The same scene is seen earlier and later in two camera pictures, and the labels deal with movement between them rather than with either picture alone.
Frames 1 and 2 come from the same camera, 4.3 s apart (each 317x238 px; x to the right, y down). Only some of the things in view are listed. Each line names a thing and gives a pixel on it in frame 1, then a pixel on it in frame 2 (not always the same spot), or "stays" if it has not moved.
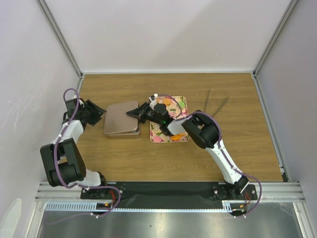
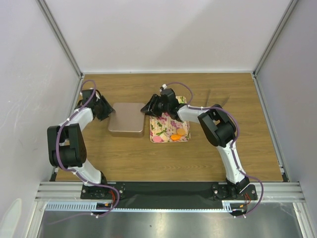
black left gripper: [97, 111] -> [108, 109]
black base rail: [114, 194] stays
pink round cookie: [157, 139] stays
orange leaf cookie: [176, 137] stays
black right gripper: [140, 112] -> [153, 101]
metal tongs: [206, 102] stays
